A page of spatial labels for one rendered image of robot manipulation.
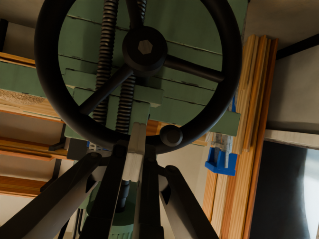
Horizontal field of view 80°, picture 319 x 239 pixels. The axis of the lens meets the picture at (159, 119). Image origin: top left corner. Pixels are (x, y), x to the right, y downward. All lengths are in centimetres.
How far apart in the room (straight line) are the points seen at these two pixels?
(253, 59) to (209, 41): 143
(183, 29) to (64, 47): 28
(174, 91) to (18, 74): 34
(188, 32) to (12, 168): 309
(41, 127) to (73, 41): 266
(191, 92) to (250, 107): 139
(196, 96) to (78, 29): 31
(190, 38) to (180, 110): 17
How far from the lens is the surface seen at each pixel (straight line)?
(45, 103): 66
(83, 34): 50
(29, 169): 325
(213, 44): 52
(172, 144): 21
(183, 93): 47
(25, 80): 51
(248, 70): 187
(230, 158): 137
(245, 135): 183
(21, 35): 337
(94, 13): 51
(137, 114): 35
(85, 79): 37
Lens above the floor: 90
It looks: 1 degrees down
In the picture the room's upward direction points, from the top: 169 degrees counter-clockwise
